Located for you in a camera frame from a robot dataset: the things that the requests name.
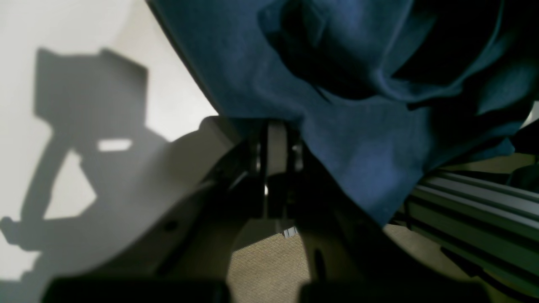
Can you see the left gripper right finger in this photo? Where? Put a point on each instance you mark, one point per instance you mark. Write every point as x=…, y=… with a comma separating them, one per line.
x=351, y=259

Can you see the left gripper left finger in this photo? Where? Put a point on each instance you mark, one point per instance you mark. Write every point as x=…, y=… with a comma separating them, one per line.
x=185, y=256

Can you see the dark blue T-shirt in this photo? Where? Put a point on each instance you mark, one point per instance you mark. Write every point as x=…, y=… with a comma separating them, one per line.
x=383, y=91

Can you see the aluminium frame rail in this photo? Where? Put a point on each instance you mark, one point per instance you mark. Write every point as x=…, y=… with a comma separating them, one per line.
x=488, y=229

